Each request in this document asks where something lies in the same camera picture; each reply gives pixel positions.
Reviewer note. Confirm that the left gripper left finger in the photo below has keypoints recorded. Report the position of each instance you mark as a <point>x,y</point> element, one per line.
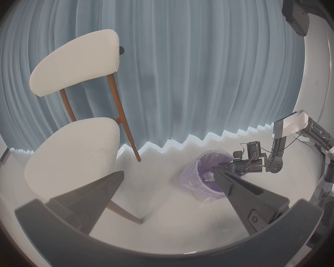
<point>89,202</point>

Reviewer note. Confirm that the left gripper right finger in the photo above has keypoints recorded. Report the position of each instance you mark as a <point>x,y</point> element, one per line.
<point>247,204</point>

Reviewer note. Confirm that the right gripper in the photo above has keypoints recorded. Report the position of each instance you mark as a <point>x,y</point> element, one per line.
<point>239,167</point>

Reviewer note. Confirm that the purple plastic bag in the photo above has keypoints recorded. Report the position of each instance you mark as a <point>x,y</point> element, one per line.
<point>192,177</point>

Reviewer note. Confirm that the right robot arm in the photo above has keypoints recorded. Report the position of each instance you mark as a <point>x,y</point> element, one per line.
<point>291,124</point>

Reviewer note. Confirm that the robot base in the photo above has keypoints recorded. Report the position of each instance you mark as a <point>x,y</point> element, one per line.
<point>322,190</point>

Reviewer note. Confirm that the white trash bin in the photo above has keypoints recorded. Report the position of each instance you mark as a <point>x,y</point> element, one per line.
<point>203,189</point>

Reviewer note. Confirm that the white padded wooden chair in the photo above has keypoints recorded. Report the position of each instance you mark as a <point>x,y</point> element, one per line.
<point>72,154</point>

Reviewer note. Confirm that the pale blue curtain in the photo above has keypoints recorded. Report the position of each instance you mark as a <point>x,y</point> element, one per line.
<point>183,65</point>

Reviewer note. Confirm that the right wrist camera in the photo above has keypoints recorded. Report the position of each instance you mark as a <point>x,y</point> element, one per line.
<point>238,155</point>

